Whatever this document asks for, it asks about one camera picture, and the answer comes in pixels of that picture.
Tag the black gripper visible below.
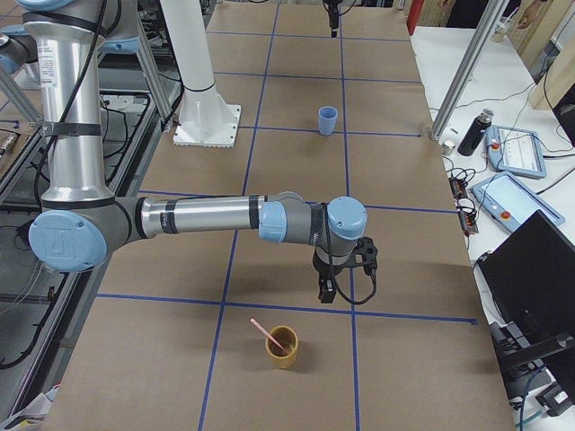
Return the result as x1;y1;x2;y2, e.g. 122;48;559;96
313;249;355;303

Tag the pink chopstick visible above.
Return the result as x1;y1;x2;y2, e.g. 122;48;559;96
250;318;289;355

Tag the light blue plastic cup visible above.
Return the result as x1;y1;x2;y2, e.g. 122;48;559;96
317;106;339;136

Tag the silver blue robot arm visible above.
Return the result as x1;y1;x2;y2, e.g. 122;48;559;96
22;1;377;303

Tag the yellow brown cup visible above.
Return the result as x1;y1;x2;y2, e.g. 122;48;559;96
265;325;299;369

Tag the black power strip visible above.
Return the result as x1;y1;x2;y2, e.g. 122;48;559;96
448;176;479;236

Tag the silver bottle cap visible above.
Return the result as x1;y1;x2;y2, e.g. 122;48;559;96
440;139;456;156

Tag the lower teach pendant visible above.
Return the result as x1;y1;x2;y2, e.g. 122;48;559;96
472;172;565;233

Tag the teach pendant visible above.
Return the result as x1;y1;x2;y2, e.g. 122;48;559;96
472;172;565;233
484;125;547;179

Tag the black laptop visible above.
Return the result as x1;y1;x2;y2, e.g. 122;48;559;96
476;209;575;391

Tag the black monitor stand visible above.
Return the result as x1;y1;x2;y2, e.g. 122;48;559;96
490;322;574;382

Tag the black water bottle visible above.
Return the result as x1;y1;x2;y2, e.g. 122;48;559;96
457;108;494;156

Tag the upper teach pendant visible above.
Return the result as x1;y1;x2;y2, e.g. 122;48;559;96
484;125;547;179

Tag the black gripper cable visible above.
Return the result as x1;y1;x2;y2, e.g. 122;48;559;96
327;251;379;305

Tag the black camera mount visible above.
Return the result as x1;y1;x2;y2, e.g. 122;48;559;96
354;236;378;277

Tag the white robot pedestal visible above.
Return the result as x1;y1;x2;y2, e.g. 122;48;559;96
161;0;242;148

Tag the aluminium frame post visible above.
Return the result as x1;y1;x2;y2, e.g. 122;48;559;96
429;0;509;141

